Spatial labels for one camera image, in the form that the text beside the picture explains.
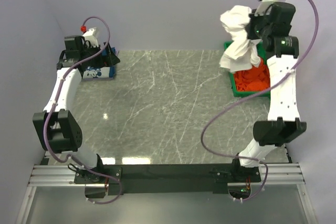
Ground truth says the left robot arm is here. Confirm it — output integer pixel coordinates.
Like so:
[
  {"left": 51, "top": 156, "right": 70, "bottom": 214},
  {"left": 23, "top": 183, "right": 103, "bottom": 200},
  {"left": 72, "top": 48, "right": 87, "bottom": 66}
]
[{"left": 33, "top": 28, "right": 120, "bottom": 174}]

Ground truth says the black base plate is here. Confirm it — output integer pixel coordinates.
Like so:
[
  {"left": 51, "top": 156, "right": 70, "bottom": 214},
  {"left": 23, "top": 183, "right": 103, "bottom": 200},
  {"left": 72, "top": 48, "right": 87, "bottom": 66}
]
[{"left": 74, "top": 164, "right": 261, "bottom": 196}]

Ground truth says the orange t-shirt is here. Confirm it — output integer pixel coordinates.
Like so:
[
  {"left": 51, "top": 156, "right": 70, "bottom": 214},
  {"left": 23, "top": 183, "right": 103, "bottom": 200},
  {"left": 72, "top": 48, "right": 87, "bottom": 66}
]
[{"left": 234, "top": 59, "right": 270, "bottom": 91}]

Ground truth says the folded blue printed t-shirt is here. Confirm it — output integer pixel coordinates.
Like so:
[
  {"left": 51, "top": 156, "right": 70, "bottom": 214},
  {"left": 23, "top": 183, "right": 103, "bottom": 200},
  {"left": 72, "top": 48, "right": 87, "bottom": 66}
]
[{"left": 81, "top": 47, "right": 117, "bottom": 80}]

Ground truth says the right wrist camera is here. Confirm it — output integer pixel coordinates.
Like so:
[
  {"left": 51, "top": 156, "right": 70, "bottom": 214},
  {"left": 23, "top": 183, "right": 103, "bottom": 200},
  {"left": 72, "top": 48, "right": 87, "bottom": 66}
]
[{"left": 254, "top": 0, "right": 278, "bottom": 16}]

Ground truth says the white t-shirt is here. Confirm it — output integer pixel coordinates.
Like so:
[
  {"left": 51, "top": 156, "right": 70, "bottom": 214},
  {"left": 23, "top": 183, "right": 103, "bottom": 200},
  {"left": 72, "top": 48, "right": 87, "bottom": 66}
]
[{"left": 219, "top": 5, "right": 261, "bottom": 73}]

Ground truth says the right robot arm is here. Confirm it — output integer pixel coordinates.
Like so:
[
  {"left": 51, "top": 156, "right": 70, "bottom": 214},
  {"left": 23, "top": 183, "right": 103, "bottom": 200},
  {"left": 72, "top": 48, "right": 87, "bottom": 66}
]
[{"left": 238, "top": 2, "right": 307, "bottom": 168}]

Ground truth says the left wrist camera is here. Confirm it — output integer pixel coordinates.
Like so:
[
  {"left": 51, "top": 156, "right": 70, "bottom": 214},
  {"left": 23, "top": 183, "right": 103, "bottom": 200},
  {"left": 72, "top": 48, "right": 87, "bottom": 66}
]
[{"left": 80, "top": 25, "right": 99, "bottom": 47}]

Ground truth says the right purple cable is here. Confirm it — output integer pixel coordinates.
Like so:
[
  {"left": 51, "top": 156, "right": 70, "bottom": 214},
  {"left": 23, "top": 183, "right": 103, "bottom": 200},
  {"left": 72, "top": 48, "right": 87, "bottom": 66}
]
[{"left": 201, "top": 0, "right": 320, "bottom": 204}]

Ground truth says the aluminium rail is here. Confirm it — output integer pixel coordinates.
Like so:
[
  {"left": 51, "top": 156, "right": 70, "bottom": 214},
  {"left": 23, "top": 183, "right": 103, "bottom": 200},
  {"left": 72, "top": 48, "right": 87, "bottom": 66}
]
[{"left": 28, "top": 163, "right": 305, "bottom": 187}]

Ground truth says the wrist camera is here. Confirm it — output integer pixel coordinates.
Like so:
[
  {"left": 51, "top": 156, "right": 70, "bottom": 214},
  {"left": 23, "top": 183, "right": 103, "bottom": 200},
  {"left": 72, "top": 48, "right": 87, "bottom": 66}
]
[
  {"left": 254, "top": 0, "right": 278, "bottom": 16},
  {"left": 80, "top": 25, "right": 99, "bottom": 47}
]

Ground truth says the purple cable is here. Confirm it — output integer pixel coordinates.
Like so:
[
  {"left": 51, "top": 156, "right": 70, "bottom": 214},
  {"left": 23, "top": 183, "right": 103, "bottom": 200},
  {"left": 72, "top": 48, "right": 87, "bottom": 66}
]
[
  {"left": 201, "top": 0, "right": 320, "bottom": 204},
  {"left": 43, "top": 16, "right": 123, "bottom": 206}
]

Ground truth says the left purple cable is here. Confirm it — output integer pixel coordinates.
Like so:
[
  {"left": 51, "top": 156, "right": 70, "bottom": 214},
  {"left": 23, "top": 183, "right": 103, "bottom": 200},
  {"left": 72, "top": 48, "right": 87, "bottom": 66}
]
[{"left": 43, "top": 16, "right": 123, "bottom": 206}]

